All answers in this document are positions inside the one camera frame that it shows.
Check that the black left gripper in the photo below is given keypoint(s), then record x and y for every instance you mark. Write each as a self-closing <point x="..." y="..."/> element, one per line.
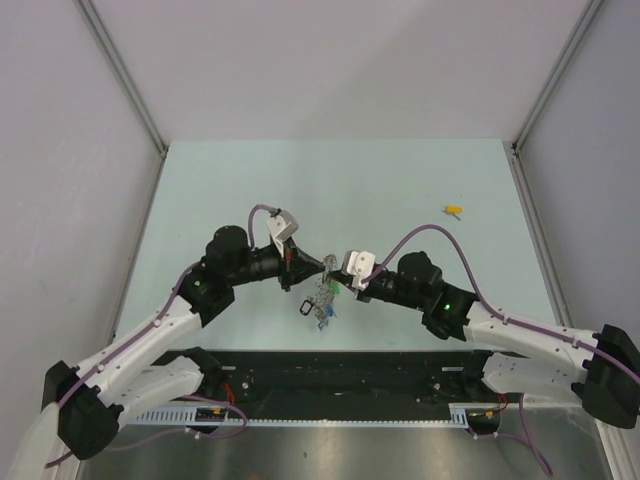
<point x="295" y="259"/>

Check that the yellow tag key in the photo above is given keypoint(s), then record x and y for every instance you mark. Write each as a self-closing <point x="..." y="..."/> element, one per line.
<point x="453" y="211"/>

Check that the metal disc keyring organizer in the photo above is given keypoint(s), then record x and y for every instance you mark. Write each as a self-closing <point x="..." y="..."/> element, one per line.
<point x="323" y="300"/>

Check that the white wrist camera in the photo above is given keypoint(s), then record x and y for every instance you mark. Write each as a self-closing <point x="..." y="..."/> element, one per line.
<point x="281" y="226"/>
<point x="357" y="266"/>

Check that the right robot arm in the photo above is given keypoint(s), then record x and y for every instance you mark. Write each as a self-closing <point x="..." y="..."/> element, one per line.
<point x="597" y="370"/>

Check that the aluminium frame post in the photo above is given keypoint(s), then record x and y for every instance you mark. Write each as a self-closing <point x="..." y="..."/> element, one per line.
<point x="578" y="35"/>
<point x="98" y="29"/>

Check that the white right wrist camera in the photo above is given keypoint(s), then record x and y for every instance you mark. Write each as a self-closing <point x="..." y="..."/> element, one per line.
<point x="357" y="266"/>

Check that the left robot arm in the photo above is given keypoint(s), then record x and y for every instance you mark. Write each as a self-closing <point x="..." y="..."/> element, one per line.
<point x="92" y="396"/>

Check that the aluminium frame post right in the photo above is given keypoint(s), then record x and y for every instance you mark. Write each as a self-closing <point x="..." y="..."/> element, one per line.
<point x="578" y="35"/>

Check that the aluminium frame post left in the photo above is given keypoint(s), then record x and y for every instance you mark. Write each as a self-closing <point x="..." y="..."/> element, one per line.
<point x="98" y="29"/>

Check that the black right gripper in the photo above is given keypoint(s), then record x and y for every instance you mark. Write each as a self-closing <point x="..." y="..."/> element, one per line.
<point x="340" y="277"/>

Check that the white slotted cable duct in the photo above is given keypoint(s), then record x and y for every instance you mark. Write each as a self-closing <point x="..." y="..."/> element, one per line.
<point x="194" y="416"/>

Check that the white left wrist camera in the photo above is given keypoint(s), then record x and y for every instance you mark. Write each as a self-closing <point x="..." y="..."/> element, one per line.
<point x="281" y="226"/>

